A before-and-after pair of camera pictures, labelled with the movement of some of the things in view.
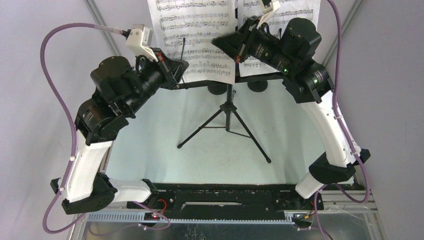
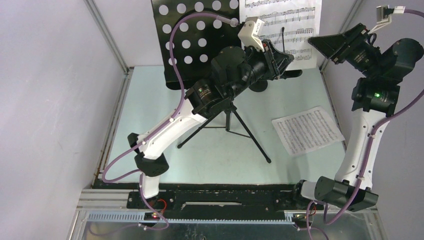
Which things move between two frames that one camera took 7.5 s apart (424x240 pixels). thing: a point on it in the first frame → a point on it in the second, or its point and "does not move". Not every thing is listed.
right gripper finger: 233,38 → 330,41
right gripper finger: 235,53 → 335,52
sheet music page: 253,67 does not move
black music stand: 233,121 → 197,41
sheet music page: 185,29 → 307,131
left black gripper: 177,67 → 275,62
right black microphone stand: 257,86 does not move
